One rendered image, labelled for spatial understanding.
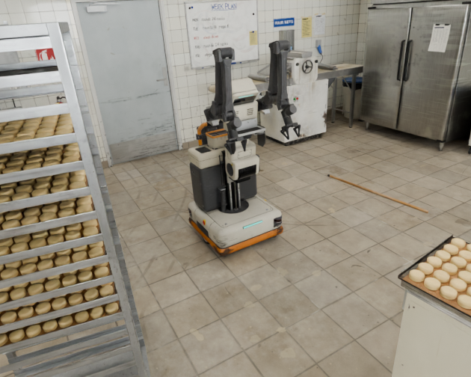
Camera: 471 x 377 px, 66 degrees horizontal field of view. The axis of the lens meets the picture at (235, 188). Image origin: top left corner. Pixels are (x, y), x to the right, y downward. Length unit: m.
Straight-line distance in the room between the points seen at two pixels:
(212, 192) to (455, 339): 2.10
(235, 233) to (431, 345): 1.74
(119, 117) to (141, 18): 1.28
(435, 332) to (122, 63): 4.53
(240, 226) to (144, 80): 2.92
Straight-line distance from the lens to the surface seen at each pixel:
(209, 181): 3.01
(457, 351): 1.58
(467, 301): 1.45
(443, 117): 5.28
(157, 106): 5.34
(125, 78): 5.17
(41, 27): 1.15
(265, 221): 3.04
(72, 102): 1.16
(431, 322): 1.56
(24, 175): 1.27
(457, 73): 5.22
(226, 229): 2.90
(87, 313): 1.62
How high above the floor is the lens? 1.81
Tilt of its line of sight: 26 degrees down
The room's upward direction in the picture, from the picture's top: 4 degrees counter-clockwise
